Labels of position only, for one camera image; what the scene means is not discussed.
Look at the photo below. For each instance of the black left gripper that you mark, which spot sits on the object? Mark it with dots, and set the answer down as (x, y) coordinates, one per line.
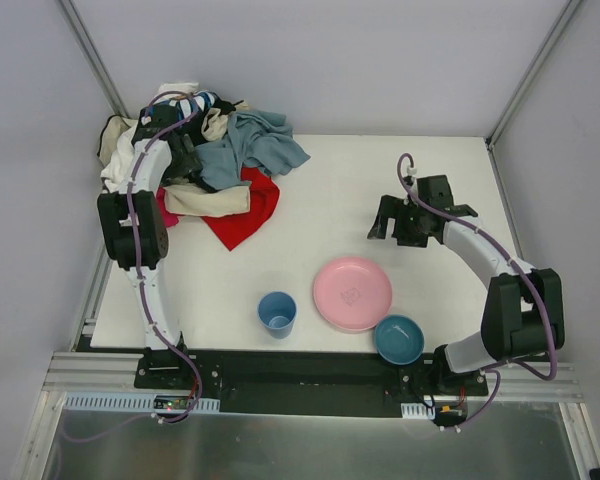
(185, 163)

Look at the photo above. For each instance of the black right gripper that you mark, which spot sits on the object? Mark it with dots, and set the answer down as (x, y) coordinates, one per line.
(397, 220)

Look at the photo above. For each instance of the black printed cloth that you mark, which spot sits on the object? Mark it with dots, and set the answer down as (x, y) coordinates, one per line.
(200, 103)

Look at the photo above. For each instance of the grey-blue cloth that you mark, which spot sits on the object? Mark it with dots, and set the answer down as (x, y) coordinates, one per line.
(254, 139)

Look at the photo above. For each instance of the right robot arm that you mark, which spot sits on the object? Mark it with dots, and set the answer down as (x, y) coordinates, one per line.
(523, 316)

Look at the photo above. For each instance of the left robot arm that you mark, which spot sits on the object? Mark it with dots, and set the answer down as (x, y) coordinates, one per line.
(134, 231)

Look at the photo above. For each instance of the cream beige cloth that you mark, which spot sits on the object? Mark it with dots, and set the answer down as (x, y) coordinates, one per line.
(191, 200)

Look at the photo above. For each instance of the magenta pink cloth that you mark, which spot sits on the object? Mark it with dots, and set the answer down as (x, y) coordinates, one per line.
(170, 219)

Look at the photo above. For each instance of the white cloth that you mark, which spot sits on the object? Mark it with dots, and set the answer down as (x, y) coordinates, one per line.
(112, 175)

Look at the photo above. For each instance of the red cloth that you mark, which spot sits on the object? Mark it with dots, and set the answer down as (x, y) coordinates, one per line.
(232, 230)

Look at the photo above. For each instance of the beige tote bag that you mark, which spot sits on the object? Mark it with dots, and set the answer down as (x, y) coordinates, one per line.
(114, 127)

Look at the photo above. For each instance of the pink plate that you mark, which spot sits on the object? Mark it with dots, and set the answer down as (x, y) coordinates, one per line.
(352, 293)

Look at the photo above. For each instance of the dark blue bowl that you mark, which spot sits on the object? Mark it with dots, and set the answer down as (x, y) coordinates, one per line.
(399, 340)

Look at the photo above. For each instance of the light blue cup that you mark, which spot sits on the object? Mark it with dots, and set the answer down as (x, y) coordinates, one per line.
(277, 312)

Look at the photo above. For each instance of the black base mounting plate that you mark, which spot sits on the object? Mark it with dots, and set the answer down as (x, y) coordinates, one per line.
(303, 383)

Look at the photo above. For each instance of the right cable duct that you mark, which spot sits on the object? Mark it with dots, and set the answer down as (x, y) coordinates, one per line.
(420, 411)

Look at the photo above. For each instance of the cable duct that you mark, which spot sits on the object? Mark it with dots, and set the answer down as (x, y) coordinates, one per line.
(420, 411)
(139, 403)

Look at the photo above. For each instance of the aluminium frame rail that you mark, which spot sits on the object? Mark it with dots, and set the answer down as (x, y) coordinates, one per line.
(91, 371)

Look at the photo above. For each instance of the left cable duct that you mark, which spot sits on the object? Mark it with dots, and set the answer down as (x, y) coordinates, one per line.
(139, 403)

